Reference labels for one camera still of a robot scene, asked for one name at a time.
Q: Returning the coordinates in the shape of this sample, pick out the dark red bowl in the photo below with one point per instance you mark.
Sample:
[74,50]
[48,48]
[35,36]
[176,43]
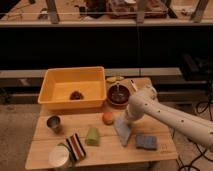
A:
[118,95]

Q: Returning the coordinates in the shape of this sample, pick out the white handled brush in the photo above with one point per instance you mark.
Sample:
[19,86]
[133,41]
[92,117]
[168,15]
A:
[134,85]

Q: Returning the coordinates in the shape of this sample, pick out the green cup lying down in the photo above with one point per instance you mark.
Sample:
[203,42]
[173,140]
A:
[92,137]

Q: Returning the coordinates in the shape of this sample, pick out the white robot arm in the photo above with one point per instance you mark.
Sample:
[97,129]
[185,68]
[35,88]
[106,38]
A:
[144,101]

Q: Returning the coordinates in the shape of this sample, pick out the brown item in tub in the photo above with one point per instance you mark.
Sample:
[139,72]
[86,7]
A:
[76,95]

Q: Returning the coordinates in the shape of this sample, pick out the small metal cup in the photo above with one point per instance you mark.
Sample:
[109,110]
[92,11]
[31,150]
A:
[54,123]

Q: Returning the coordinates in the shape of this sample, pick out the yellow banana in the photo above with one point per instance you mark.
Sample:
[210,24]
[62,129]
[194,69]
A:
[114,79]

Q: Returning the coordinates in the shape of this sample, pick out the blue sponge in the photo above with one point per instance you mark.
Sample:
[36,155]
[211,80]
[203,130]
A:
[146,142]

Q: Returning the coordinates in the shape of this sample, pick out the striped cloth block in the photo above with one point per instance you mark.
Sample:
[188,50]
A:
[76,149]

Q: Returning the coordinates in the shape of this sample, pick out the yellow plastic tub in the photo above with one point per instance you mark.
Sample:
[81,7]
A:
[59,83]

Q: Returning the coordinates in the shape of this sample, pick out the grey blue towel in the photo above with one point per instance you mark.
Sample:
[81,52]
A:
[123,130]

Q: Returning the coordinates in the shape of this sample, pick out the orange fruit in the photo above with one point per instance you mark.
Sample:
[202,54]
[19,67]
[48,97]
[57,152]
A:
[108,118]

